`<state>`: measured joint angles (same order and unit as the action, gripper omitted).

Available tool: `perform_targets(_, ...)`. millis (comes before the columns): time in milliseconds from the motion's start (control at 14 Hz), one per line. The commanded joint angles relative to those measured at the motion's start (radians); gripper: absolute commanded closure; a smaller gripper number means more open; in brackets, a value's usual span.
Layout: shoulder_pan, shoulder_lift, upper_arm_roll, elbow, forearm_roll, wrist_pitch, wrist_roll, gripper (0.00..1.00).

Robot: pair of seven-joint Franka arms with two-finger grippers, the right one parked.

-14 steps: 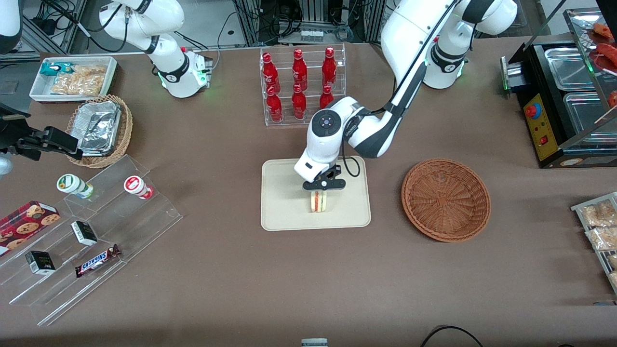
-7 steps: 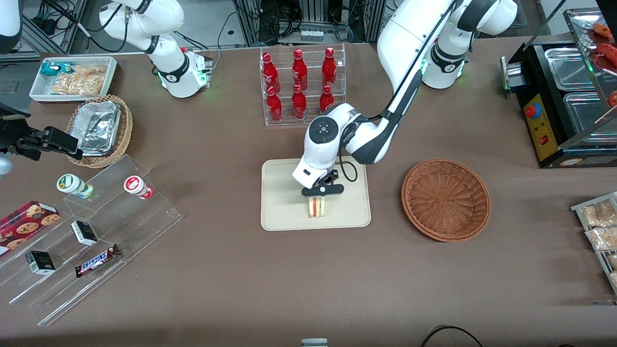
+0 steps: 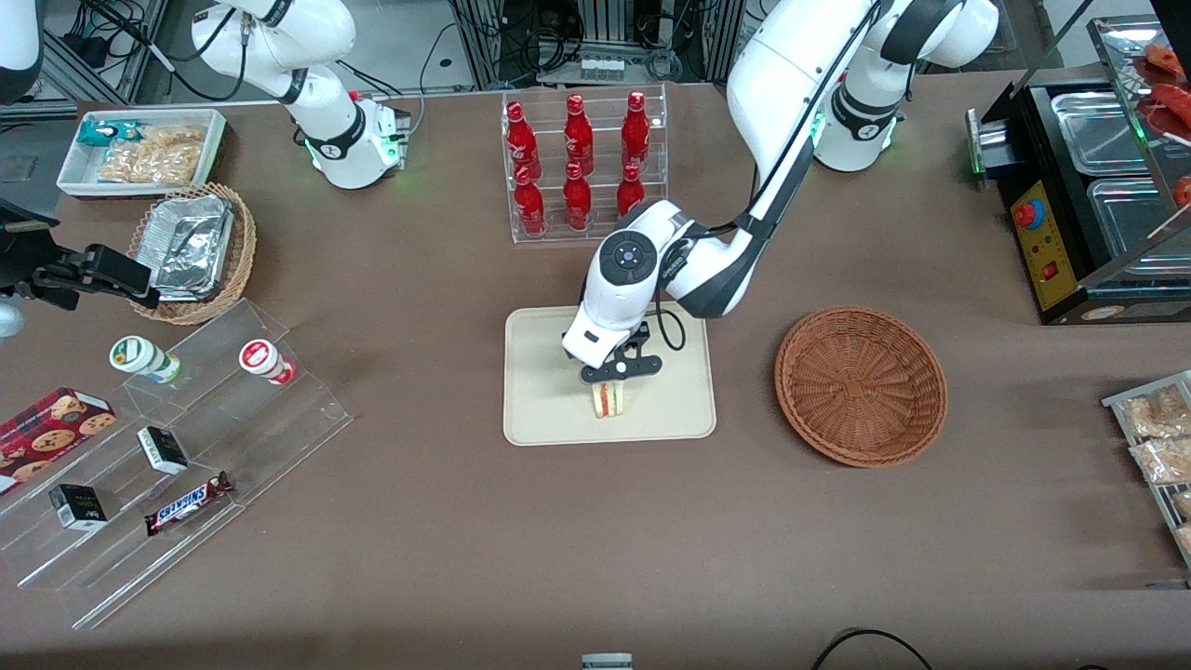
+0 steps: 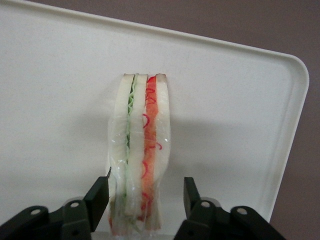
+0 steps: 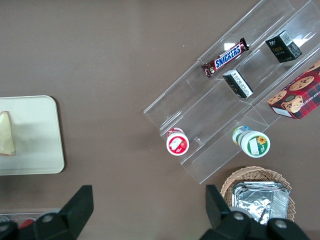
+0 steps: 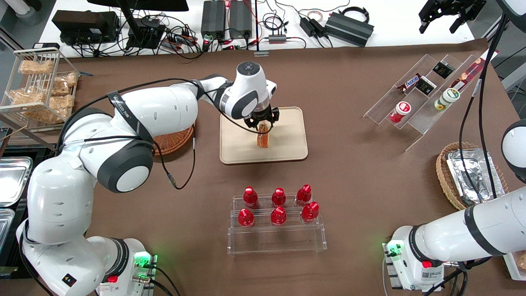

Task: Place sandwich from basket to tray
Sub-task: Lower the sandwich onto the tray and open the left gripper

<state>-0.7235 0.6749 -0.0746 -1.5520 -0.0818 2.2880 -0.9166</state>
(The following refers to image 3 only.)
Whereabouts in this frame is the clear bag of snacks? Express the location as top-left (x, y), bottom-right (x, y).
top-left (97, 144), bottom-right (202, 186)
top-left (138, 125), bottom-right (207, 155)

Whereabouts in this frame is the teal snack packet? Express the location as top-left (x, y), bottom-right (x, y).
top-left (77, 119), bottom-right (142, 149)

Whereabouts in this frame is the snickers chocolate bar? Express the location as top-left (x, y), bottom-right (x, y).
top-left (144, 471), bottom-right (234, 537)

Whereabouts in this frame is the small black box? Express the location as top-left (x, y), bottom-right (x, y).
top-left (48, 483), bottom-right (109, 532)
top-left (137, 426), bottom-right (190, 476)

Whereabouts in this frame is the aluminium foil container stack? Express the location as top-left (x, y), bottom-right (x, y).
top-left (148, 194), bottom-right (236, 302)

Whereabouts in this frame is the clear acrylic step shelf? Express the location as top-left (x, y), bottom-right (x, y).
top-left (0, 298), bottom-right (355, 631)

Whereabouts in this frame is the light wicker basket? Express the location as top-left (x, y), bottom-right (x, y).
top-left (127, 182), bottom-right (258, 326)

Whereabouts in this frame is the red cookie box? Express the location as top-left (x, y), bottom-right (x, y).
top-left (0, 387), bottom-right (118, 496)

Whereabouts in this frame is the clear acrylic bottle rack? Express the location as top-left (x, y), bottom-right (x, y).
top-left (501, 84), bottom-right (669, 246)

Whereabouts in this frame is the black floor cable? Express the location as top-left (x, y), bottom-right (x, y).
top-left (810, 629), bottom-right (934, 670)

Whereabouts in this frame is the beige plastic tray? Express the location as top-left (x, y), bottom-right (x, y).
top-left (503, 302), bottom-right (717, 448)

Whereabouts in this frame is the steel warmer pan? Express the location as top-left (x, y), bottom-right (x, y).
top-left (1051, 91), bottom-right (1152, 176)
top-left (1087, 177), bottom-right (1191, 280)

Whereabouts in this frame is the red label yogurt cup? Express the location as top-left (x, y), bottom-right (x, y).
top-left (238, 339), bottom-right (298, 386)

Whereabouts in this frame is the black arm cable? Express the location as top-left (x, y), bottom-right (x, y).
top-left (651, 0), bottom-right (885, 355)

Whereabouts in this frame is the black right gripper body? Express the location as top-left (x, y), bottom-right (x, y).
top-left (0, 200), bottom-right (64, 301)

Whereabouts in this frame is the black food warmer yellow panel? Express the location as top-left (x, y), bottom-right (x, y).
top-left (966, 14), bottom-right (1191, 327)

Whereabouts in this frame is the grey snack display rack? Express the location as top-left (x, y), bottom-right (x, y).
top-left (1103, 370), bottom-right (1191, 570)

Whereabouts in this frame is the round brown wicker basket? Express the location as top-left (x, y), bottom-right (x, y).
top-left (774, 307), bottom-right (948, 468)

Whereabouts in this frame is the white power strip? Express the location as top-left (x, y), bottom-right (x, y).
top-left (537, 54), bottom-right (625, 86)

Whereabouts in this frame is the aluminium frame rack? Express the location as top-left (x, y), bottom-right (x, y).
top-left (449, 0), bottom-right (748, 89)

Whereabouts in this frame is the green label yogurt cup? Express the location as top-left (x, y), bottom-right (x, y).
top-left (109, 335), bottom-right (182, 385)

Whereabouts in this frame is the white plastic snack bin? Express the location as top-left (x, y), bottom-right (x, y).
top-left (56, 109), bottom-right (227, 201)

